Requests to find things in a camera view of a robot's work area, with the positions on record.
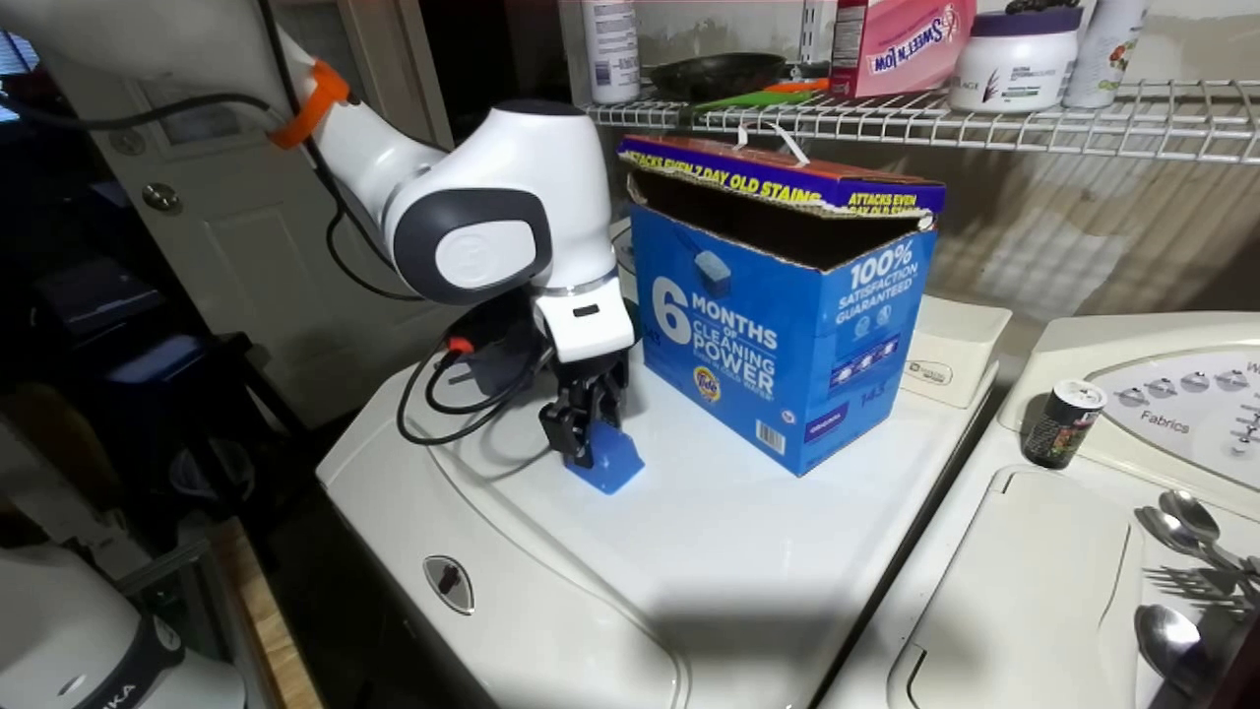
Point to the white washing machine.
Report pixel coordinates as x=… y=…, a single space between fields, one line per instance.
x=682 y=552

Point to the white panelled door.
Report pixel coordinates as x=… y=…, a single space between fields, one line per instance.
x=261 y=262

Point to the black frying pan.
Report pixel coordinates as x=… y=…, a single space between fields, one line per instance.
x=715 y=75

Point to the wooden plank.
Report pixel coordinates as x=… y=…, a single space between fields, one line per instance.
x=269 y=631

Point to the silver door knob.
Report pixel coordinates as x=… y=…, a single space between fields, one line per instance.
x=164 y=199

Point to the small dark spice jar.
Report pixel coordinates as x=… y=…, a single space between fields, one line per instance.
x=1055 y=426

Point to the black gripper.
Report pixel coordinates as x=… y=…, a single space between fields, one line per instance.
x=592 y=388

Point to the silver fork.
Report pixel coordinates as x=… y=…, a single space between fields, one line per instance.
x=1188 y=585

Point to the tall white bottle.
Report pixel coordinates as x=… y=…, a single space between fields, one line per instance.
x=613 y=54

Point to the opaque blue measuring cup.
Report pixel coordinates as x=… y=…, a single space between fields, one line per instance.
x=606 y=459

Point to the white printed bottle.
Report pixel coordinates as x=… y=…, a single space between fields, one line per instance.
x=1102 y=54

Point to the white dryer machine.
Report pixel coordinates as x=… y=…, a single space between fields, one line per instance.
x=1050 y=575

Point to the white jar purple lid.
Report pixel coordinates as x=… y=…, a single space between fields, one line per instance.
x=1013 y=73

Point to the silver spoon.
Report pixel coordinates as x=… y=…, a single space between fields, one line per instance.
x=1188 y=514
x=1168 y=631

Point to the red pink carton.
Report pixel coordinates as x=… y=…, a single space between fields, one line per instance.
x=906 y=43

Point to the blue cardboard detergent box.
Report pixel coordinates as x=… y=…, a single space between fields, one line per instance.
x=787 y=357

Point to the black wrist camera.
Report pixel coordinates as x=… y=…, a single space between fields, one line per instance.
x=507 y=357

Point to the green orange item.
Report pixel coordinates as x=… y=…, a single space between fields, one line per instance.
x=770 y=96

